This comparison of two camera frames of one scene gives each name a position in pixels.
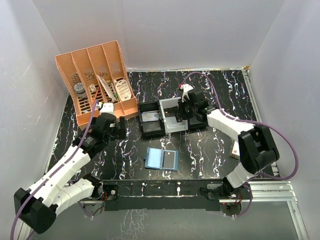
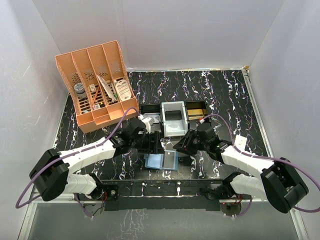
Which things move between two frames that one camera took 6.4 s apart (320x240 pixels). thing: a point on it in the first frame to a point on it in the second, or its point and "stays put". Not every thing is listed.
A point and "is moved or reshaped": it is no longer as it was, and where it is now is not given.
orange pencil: (97, 93) stays put
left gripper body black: (118, 127) to (155, 142)
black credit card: (171, 111) is moved or reshaped
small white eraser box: (93, 88) stays put
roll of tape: (79, 88) stays put
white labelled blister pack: (123, 89) stays put
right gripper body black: (182, 110) to (188, 141)
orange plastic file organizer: (96, 75) stays put
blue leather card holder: (160, 159) stays put
